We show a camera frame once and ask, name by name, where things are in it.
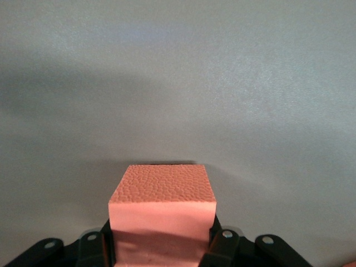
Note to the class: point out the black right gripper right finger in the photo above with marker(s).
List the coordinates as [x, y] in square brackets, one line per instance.
[222, 244]

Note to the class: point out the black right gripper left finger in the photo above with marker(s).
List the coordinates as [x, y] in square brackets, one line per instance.
[91, 250]

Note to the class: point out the orange foam cube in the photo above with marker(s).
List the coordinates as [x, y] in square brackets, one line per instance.
[162, 194]

